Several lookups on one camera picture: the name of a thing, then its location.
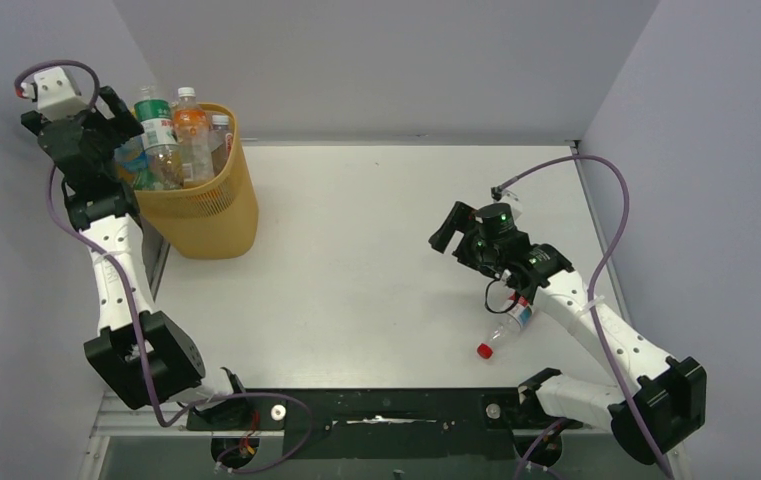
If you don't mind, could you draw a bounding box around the green cap water bottle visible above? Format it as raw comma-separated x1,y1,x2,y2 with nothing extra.
134,86,184,191

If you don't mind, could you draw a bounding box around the orange drink bottle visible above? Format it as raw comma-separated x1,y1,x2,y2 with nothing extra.
173,87,215,188

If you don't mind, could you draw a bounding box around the red label bottle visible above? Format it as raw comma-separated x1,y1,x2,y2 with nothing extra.
476,294,534,360

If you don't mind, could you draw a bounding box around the blue label clear bottle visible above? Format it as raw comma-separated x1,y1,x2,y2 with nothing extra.
114,136,154,190

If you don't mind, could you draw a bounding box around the small blue label bottle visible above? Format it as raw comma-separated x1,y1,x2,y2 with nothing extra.
209,114,233,176

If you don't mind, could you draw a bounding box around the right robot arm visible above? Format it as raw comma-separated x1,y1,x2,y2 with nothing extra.
429,202,707,465

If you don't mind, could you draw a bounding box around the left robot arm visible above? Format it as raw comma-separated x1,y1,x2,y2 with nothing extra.
16,82,241,409

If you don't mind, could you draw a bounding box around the yellow mesh waste bin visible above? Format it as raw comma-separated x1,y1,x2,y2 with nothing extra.
133,101,259,260

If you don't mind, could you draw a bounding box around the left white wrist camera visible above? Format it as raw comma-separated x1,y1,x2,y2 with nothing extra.
15,66,89,121

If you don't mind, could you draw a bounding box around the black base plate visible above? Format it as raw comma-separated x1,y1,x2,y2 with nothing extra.
186,387,581,468

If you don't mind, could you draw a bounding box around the aluminium rail frame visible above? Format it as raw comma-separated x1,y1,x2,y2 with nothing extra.
90,392,695,480

